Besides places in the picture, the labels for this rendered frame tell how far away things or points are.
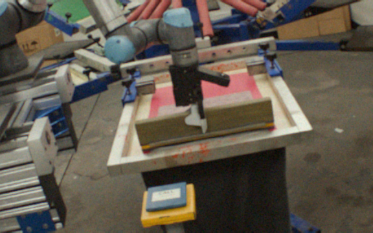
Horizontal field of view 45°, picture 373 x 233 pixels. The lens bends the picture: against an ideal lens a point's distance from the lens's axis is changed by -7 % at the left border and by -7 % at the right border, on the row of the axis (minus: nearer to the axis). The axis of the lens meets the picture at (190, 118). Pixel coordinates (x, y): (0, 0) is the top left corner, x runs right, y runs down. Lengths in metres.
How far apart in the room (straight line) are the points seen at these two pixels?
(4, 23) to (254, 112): 0.83
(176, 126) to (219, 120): 0.13
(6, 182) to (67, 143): 0.52
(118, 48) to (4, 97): 0.51
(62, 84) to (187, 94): 0.42
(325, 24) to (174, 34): 4.91
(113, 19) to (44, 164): 0.42
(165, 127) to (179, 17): 0.33
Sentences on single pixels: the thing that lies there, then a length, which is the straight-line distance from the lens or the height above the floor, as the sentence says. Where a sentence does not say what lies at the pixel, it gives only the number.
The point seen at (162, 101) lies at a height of 0.96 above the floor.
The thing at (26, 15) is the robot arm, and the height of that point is 1.42.
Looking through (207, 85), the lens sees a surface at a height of 0.96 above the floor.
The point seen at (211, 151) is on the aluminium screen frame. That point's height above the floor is 0.98.
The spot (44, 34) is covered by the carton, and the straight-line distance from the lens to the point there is 5.78.
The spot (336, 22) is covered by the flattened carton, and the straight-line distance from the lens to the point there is 6.16.
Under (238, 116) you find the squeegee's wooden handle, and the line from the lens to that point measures 1.40.
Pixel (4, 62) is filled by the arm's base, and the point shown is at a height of 1.30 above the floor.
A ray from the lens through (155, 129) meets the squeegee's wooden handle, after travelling 1.40.
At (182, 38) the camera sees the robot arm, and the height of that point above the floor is 1.28.
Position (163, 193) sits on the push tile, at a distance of 1.19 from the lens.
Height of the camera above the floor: 1.57
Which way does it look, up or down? 23 degrees down
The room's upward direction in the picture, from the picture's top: 12 degrees counter-clockwise
